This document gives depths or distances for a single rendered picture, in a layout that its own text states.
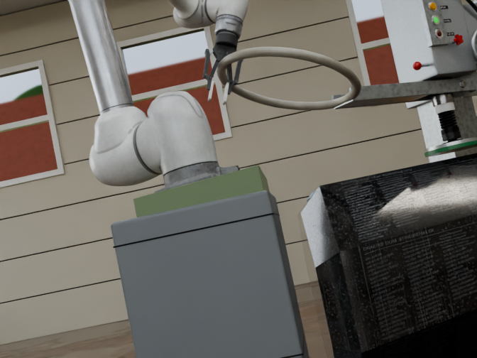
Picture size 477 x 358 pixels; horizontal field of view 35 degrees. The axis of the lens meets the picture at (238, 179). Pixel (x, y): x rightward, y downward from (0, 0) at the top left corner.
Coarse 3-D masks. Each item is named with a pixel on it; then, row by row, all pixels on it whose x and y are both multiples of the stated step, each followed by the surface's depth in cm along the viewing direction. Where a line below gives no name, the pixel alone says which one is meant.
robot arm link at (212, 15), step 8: (208, 0) 255; (216, 0) 252; (224, 0) 250; (232, 0) 249; (240, 0) 250; (208, 8) 255; (216, 8) 252; (224, 8) 250; (232, 8) 249; (240, 8) 250; (208, 16) 256; (216, 16) 254; (240, 16) 250
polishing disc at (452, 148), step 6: (456, 144) 271; (462, 144) 270; (468, 144) 271; (474, 144) 272; (432, 150) 276; (438, 150) 274; (444, 150) 272; (450, 150) 273; (456, 150) 283; (426, 156) 283
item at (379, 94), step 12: (396, 84) 266; (408, 84) 269; (420, 84) 271; (432, 84) 274; (444, 84) 276; (456, 84) 279; (468, 84) 281; (336, 96) 267; (360, 96) 258; (372, 96) 260; (384, 96) 263; (396, 96) 265; (408, 96) 268; (420, 96) 274; (456, 96) 293; (468, 96) 296; (336, 108) 267
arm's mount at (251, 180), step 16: (224, 176) 187; (240, 176) 186; (256, 176) 186; (160, 192) 188; (176, 192) 187; (192, 192) 187; (208, 192) 187; (224, 192) 186; (240, 192) 186; (144, 208) 188; (160, 208) 188; (176, 208) 187
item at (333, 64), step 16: (256, 48) 233; (272, 48) 231; (288, 48) 230; (224, 64) 244; (320, 64) 233; (336, 64) 234; (224, 80) 258; (352, 80) 241; (256, 96) 272; (352, 96) 254
